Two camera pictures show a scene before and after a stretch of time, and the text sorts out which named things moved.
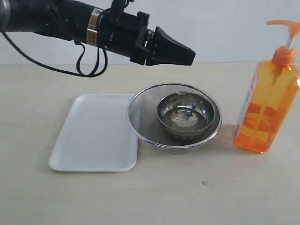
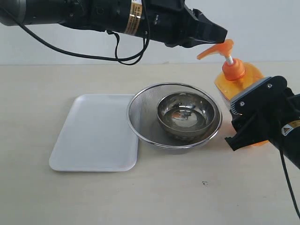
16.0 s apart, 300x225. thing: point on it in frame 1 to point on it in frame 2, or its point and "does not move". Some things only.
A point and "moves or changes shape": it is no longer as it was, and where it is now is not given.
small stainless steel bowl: (185, 114) does not move
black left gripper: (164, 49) to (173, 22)
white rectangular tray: (97, 136) does not move
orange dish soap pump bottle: (272, 97) moves or changes shape
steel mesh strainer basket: (176, 117) does not move
